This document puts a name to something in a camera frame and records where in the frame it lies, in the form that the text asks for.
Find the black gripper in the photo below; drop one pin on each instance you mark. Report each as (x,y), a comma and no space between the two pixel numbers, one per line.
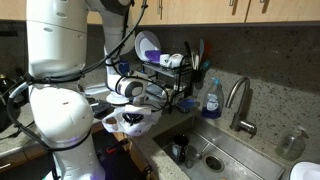
(133,115)

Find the white plastic shopping bag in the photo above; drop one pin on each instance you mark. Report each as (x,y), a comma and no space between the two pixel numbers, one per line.
(146,127)

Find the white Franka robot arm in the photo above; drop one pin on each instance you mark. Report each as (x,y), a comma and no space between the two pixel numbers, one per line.
(56,43)

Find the gray plate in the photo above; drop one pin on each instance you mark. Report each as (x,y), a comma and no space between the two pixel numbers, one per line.
(115,100)

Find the black clamp with red tip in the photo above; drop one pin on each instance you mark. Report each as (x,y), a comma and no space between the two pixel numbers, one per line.
(116,146)

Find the black flat device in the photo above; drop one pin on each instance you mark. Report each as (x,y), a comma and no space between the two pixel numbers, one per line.
(101,108)

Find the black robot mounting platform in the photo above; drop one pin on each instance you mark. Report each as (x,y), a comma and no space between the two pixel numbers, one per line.
(116,166)

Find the white flat appliance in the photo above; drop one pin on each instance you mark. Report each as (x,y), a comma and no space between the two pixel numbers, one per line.
(95,89)

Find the blue cup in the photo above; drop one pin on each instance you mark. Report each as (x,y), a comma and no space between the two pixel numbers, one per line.
(124,66)

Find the black mug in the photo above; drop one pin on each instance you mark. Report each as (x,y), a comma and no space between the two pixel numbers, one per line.
(179,150)

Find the blue sponge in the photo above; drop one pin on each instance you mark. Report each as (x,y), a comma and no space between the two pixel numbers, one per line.
(187,105)

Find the purple bowl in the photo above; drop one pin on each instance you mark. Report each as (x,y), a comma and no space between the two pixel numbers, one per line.
(152,56)

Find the clear drinking glass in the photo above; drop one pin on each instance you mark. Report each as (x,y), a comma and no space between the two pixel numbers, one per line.
(191,156)

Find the black utensil holder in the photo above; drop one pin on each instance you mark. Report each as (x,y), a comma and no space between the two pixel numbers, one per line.
(197,76)

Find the blue dish soap bottle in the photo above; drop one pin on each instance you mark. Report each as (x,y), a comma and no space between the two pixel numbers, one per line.
(212,103)

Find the black kitchen utensil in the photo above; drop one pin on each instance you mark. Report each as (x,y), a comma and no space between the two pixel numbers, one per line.
(187,48)

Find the teal utensil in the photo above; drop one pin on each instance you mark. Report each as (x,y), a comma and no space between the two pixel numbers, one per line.
(206,65)

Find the blue spatula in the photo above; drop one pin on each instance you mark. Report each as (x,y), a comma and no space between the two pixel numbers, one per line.
(201,46)

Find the red spatula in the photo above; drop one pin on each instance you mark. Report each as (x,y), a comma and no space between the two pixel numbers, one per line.
(207,50)

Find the steel kitchen faucet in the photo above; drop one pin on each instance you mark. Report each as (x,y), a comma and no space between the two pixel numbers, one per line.
(238,96)

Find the steel kitchen sink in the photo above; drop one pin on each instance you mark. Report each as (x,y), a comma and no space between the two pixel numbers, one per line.
(240,160)

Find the wooden wall cabinets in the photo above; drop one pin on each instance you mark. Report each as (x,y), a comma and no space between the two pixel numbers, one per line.
(200,10)

